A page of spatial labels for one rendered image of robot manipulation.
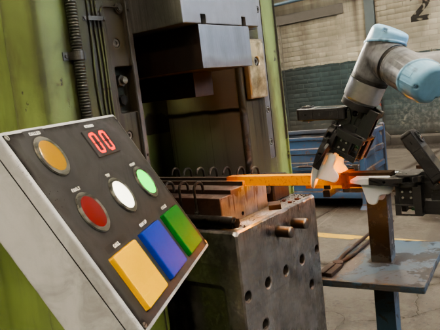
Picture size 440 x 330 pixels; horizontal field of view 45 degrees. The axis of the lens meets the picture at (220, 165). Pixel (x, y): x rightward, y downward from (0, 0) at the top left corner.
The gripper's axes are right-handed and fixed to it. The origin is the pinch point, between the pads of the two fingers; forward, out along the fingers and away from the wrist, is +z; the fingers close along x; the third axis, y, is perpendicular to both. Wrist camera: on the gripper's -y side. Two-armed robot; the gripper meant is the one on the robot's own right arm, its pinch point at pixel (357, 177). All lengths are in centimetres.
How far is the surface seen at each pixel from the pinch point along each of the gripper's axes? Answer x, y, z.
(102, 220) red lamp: -64, -8, 7
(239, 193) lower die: -4.5, 2.7, 27.7
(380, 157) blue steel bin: 411, 63, 146
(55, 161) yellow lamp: -66, -16, 11
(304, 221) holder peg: 7.8, 12.6, 17.9
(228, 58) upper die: -2.5, -28.7, 27.4
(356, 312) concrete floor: 143, 101, 67
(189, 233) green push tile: -43.1, 0.2, 11.0
